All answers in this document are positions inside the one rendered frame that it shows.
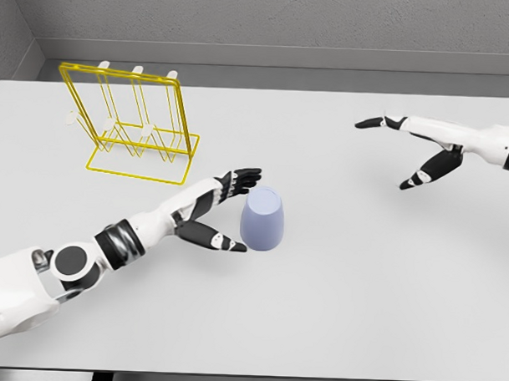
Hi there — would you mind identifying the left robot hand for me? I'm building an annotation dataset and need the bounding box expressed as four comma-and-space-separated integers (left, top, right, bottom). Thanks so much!
155, 165, 263, 254

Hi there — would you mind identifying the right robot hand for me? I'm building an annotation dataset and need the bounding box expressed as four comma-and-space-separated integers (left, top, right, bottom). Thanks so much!
353, 114, 482, 194

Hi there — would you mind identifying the lavender cup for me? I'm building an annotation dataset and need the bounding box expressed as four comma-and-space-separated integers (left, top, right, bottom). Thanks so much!
239, 185, 288, 253

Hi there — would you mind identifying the yellow wire cup holder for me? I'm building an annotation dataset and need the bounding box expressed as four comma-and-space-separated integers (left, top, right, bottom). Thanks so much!
54, 59, 204, 187

